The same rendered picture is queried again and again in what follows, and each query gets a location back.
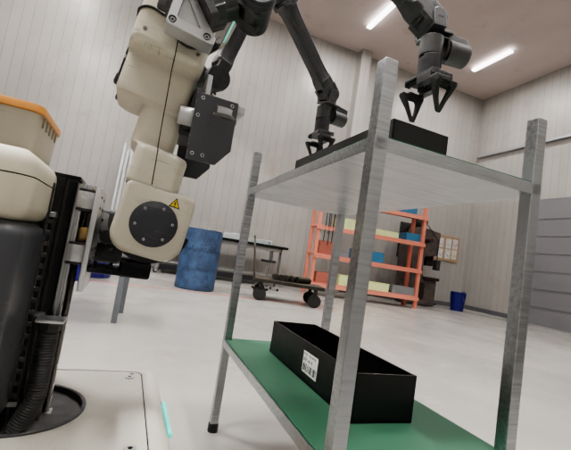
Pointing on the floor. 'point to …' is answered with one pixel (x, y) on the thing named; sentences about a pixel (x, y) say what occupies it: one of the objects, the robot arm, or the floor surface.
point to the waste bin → (457, 301)
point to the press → (422, 262)
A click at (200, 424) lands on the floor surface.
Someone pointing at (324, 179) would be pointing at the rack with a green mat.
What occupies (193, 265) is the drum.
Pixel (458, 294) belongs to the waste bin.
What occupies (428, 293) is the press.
